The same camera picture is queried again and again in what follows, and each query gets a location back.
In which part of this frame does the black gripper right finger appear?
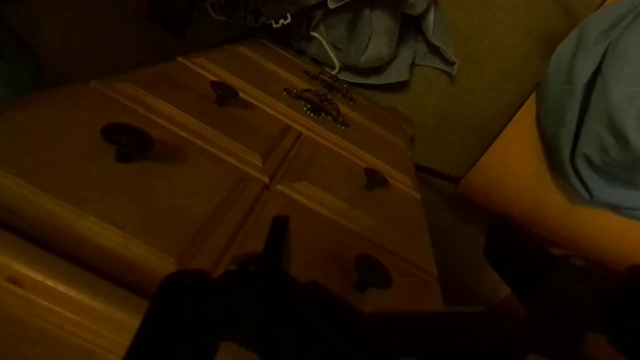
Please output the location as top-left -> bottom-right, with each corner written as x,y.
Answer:
485,211 -> 569,308

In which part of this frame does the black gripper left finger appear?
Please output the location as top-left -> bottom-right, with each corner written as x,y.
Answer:
261,213 -> 294,272

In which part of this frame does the wooden two-knob desk drawer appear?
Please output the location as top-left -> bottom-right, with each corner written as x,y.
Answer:
0,82 -> 449,316
91,56 -> 426,268

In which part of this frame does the dark ornate metal piece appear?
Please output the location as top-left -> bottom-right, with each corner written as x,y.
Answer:
304,67 -> 361,104
280,84 -> 352,129

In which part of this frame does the blue-grey cloth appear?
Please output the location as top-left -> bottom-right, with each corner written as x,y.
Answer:
534,0 -> 640,219

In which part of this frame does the wooden roll-top desk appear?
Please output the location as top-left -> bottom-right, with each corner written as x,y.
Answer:
0,35 -> 449,360

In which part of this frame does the grey hooded garment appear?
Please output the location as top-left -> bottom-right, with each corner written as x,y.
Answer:
302,0 -> 463,86

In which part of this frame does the dark garment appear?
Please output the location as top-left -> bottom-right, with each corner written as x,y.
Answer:
146,0 -> 317,35

